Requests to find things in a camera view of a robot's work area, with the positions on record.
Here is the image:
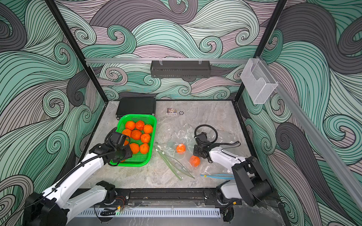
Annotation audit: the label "aluminium wall rail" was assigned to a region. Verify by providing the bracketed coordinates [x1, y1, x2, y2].
[257, 56, 362, 210]
[85, 57, 249, 65]

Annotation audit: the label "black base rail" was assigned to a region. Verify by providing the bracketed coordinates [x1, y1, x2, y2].
[95, 188, 241, 207]

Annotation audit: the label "white slotted cable duct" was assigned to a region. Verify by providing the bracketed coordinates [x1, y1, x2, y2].
[77, 207, 221, 218]

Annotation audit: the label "green-zip bag of oranges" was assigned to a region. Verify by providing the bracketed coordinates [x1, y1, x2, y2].
[154, 136, 195, 181]

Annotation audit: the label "aluminium wall rail right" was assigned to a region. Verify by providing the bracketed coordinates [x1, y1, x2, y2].
[257, 56, 362, 210]

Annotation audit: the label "green plastic basket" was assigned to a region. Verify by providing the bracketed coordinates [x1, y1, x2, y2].
[110, 114, 157, 167]

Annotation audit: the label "small card box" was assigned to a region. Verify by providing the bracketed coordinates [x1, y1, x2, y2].
[166, 107, 178, 115]

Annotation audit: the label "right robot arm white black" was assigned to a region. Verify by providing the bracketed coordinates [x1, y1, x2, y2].
[193, 124, 274, 206]

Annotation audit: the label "black wall tray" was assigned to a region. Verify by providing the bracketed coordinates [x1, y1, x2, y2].
[150, 61, 211, 79]

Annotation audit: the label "clear acrylic wall holder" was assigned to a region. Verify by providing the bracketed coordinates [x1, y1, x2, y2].
[240, 58, 278, 104]

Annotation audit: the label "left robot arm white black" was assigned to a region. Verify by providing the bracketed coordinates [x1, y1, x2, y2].
[23, 128, 133, 226]

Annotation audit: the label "black hard case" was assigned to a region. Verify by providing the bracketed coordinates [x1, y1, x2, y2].
[116, 98, 156, 120]

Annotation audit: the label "aluminium wall rail back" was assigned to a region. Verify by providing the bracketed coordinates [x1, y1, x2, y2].
[85, 57, 249, 65]

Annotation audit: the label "orange fruit taken out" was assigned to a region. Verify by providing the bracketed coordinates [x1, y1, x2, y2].
[125, 121, 136, 131]

